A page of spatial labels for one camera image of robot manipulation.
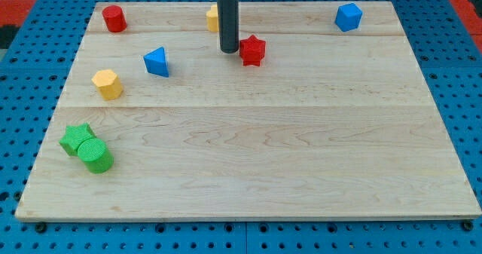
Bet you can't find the blue triangle block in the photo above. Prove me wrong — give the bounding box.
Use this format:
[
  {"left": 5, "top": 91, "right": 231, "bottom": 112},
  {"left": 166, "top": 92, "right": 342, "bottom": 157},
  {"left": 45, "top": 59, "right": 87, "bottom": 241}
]
[{"left": 143, "top": 47, "right": 169, "bottom": 78}]

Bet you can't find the blue cube block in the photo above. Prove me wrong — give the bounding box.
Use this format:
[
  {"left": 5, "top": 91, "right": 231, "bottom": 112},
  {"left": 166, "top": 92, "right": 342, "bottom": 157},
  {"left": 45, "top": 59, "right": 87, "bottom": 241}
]
[{"left": 334, "top": 3, "right": 363, "bottom": 32}]

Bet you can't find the green cylinder block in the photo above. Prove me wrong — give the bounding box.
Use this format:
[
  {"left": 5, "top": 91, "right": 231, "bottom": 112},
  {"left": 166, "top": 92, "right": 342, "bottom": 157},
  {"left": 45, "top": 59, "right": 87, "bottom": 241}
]
[{"left": 78, "top": 138, "right": 114, "bottom": 173}]

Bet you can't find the red cylinder block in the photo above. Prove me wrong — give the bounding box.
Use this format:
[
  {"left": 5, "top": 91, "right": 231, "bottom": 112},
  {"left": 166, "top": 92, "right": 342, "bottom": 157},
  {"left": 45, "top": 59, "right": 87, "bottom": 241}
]
[{"left": 102, "top": 5, "right": 127, "bottom": 32}]

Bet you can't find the yellow block behind rod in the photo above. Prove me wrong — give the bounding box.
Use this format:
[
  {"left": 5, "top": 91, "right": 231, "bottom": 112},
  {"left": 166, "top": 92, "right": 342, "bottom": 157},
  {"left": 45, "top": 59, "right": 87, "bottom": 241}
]
[{"left": 206, "top": 5, "right": 219, "bottom": 32}]

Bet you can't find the yellow hexagon block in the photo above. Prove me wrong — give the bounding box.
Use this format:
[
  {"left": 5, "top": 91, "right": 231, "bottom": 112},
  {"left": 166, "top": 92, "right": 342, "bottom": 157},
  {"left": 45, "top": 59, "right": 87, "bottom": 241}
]
[{"left": 91, "top": 69, "right": 124, "bottom": 100}]

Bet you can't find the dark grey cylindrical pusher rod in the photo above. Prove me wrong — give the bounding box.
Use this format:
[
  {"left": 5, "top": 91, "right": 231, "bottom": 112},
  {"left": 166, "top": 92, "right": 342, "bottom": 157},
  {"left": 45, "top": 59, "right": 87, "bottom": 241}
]
[{"left": 217, "top": 0, "right": 239, "bottom": 54}]

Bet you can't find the red star block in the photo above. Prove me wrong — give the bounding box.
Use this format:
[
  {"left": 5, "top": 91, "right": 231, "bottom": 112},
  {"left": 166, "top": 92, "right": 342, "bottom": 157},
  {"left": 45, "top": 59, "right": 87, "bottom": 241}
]
[{"left": 239, "top": 35, "right": 266, "bottom": 66}]

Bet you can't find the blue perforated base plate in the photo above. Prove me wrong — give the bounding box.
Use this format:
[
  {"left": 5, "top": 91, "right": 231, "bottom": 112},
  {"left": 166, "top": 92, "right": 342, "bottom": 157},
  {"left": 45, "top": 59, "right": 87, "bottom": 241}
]
[{"left": 1, "top": 0, "right": 481, "bottom": 253}]

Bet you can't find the light wooden board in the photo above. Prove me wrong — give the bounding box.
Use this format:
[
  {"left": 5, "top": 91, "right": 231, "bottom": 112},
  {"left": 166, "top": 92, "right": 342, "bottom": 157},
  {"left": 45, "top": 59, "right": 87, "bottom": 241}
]
[{"left": 16, "top": 2, "right": 481, "bottom": 222}]

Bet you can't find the green star block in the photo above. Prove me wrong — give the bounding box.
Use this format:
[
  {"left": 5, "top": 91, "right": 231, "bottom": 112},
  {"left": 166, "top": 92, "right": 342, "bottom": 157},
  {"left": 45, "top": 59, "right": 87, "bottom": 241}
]
[{"left": 59, "top": 123, "right": 96, "bottom": 156}]

